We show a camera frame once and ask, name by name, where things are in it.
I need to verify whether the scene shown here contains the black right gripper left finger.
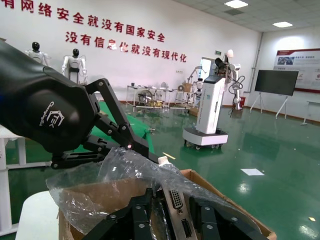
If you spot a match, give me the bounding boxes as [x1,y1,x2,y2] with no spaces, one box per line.
[84,187,157,240]

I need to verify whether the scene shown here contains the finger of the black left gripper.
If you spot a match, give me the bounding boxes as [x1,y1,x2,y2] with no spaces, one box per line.
[83,78,170,166]

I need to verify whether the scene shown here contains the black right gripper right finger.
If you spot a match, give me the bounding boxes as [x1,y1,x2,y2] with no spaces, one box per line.
[188,196,271,240]

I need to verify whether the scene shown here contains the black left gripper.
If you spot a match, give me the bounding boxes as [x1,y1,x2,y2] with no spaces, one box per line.
[0,39,119,170]

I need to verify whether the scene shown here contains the translucent antistatic bag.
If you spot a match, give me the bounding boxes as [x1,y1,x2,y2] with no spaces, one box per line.
[46,146,263,237]

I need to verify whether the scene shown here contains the graphics card silver bracket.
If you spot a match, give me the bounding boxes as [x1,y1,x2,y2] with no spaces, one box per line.
[159,187,201,240]

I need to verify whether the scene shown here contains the brown cardboard box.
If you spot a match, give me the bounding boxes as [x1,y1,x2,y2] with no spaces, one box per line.
[57,168,277,240]

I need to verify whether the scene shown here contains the white side table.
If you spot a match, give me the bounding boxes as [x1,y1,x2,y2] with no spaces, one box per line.
[0,123,52,237]

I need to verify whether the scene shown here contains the white mobile kiosk robot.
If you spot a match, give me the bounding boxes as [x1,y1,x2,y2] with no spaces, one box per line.
[181,74,230,151]

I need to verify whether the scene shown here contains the small white robot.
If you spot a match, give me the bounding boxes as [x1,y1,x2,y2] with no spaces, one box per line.
[193,77,206,106]

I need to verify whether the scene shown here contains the white humanoid robot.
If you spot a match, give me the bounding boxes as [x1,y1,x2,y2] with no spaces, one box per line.
[61,48,89,85]
[24,41,52,66]

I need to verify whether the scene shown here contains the black monitor on stand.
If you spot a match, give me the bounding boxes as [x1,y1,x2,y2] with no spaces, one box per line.
[249,69,300,120]

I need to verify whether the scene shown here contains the cluttered metal frame table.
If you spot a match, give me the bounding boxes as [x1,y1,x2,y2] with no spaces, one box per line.
[126,84,198,114]

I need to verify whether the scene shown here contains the red bordered wall poster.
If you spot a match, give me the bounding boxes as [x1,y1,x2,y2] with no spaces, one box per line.
[273,48,320,94]

